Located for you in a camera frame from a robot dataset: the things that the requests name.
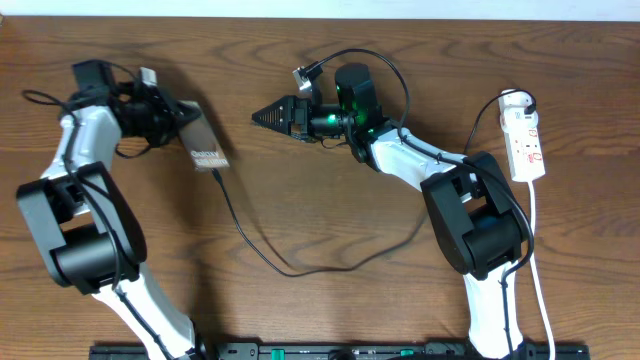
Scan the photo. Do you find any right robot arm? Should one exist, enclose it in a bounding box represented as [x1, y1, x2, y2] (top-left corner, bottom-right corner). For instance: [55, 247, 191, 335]
[252, 63, 534, 359]

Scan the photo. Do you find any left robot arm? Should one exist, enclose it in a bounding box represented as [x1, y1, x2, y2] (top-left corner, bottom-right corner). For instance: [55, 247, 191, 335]
[16, 60, 208, 359]

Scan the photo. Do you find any white power strip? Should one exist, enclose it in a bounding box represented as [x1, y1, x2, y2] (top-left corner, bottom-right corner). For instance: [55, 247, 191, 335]
[498, 89, 546, 183]

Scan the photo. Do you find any white power strip cord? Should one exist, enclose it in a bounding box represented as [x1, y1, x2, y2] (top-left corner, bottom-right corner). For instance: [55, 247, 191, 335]
[526, 180, 557, 360]

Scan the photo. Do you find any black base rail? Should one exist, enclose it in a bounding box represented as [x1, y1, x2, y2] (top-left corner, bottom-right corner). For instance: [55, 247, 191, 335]
[88, 342, 591, 360]

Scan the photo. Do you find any black charger cable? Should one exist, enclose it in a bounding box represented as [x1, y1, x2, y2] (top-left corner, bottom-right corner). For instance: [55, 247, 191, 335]
[209, 89, 538, 279]

